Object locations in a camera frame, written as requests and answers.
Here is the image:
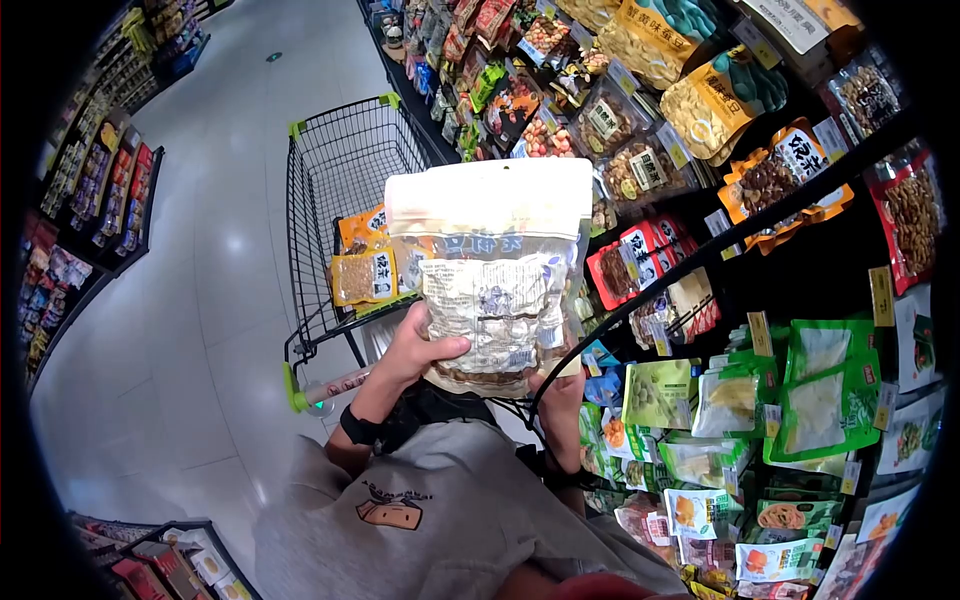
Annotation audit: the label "person's right hand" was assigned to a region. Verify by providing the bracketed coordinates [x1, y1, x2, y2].
[527, 367, 588, 475]

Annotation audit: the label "black wire shopping cart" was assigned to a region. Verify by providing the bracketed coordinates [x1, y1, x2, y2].
[282, 90, 543, 430]

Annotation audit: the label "person's right fingers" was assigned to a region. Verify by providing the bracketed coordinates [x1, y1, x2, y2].
[527, 367, 588, 406]

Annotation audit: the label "person's left hand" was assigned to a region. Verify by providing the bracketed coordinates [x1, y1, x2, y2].
[351, 301, 474, 423]

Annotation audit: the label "person's left thumb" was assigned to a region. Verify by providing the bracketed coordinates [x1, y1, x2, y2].
[422, 336, 474, 369]

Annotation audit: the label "low shop display shelf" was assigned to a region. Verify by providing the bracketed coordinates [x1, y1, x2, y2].
[67, 510, 265, 600]

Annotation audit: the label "orange snack packet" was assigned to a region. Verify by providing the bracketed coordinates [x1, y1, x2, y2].
[336, 203, 392, 254]

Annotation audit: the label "person's body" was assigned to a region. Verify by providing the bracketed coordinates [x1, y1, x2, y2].
[253, 418, 693, 600]

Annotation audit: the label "yellow grain packet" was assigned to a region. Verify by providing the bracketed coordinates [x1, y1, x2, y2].
[330, 246, 400, 308]

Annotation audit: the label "large clear snack bag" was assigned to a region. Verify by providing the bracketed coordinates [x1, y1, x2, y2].
[383, 156, 596, 400]

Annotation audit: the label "black wrist band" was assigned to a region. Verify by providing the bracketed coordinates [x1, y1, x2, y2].
[516, 445, 595, 493]
[339, 402, 423, 457]

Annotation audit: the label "full shop shelf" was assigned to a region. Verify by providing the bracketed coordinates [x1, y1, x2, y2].
[355, 0, 951, 600]
[18, 0, 235, 393]

